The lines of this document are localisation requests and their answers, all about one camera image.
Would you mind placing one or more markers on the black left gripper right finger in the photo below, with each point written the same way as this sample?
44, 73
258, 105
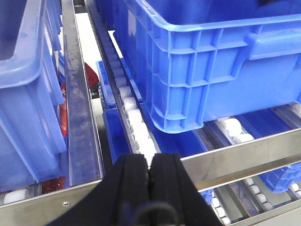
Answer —
170, 183

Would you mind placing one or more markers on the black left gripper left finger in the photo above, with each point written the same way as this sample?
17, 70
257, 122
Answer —
113, 201

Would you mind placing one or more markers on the blue bin centre lower shelf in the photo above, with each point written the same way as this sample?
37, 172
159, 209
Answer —
185, 144

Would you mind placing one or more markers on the lower shelf roller track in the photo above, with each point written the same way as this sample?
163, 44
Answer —
249, 202

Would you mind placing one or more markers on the large blue crate upper shelf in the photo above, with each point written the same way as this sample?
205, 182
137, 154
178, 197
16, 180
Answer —
199, 60

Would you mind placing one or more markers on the white roller track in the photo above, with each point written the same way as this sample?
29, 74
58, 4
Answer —
125, 98
223, 132

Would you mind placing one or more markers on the blue crate left side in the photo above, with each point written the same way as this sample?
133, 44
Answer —
31, 140

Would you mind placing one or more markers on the red plastic bag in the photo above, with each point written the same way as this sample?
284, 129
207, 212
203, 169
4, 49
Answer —
62, 182

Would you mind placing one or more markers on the steel divider rail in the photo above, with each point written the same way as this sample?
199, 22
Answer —
84, 151

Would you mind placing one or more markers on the stainless steel shelf front rail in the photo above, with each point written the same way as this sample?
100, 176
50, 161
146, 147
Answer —
206, 170

